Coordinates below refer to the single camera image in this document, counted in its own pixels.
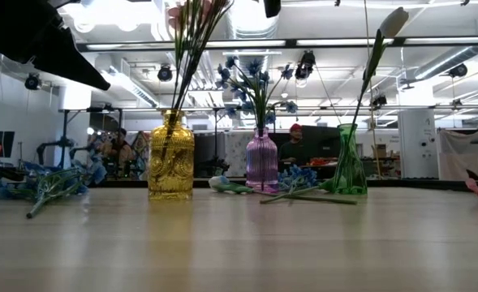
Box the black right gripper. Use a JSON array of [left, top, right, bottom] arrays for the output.
[[262, 0, 282, 19]]

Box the green glass vase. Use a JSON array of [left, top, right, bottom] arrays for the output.
[[330, 122, 368, 195]]

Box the black tripod stand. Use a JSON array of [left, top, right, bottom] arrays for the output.
[[35, 108, 75, 170]]

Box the person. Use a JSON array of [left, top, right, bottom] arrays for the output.
[[278, 122, 317, 167], [107, 127, 136, 179]]

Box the silver ceiling duct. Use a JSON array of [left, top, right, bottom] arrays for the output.
[[412, 44, 478, 82]]

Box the white cylindrical machine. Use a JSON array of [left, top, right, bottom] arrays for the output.
[[398, 108, 441, 179]]

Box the yellow glass vase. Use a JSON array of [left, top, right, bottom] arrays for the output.
[[147, 108, 196, 201]]

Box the pink glass vase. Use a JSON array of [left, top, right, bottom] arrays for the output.
[[245, 127, 279, 194]]

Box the blue artificial flower bunch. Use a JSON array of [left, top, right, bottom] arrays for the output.
[[215, 55, 300, 137], [0, 160, 109, 220], [278, 164, 319, 204]]

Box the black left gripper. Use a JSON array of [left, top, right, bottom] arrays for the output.
[[0, 0, 112, 91]]

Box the white artificial tulip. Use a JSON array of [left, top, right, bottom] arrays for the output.
[[346, 6, 410, 163], [259, 178, 339, 205], [208, 174, 358, 205]]

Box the beige cloth cover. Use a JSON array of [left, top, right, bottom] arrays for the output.
[[439, 128, 478, 182]]

